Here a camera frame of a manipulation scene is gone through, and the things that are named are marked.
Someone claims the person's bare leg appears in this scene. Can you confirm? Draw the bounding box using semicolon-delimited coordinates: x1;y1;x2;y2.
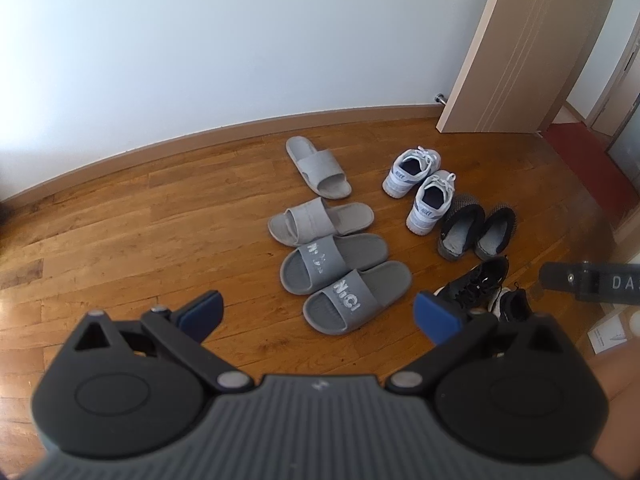
586;349;640;467

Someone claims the black fuzzy slipper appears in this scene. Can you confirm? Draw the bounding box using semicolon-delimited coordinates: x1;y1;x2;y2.
437;192;486;262
474;204;517;261

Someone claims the dark glass panel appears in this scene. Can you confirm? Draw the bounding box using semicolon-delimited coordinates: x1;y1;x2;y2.
606;107;640;188

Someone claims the black sneaker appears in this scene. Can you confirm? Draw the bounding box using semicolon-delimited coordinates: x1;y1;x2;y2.
492;283;535;324
432;254;510;313

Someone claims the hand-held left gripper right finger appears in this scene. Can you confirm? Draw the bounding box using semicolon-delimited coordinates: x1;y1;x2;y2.
384;291;565;394

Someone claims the light grey slide sandal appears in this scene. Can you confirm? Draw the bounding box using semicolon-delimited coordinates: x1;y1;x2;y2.
285;136;353;200
267;198;375;248

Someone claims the white sneaker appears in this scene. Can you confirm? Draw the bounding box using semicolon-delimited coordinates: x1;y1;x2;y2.
382;145;442;199
405;170;457;235

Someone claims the beige wooden door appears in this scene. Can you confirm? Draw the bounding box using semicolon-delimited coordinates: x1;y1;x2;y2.
436;0;637;135

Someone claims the cardboard box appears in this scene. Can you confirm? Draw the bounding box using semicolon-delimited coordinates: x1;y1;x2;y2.
587;306;640;357

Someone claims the dark grey printed slide sandal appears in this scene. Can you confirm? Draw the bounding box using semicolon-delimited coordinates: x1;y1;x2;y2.
279;233;389;294
302;260;414;336

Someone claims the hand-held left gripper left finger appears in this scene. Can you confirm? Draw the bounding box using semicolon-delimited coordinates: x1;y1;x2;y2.
74;290;254;394

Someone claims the red floor mat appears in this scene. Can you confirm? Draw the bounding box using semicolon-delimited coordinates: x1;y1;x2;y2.
544;119;622;162

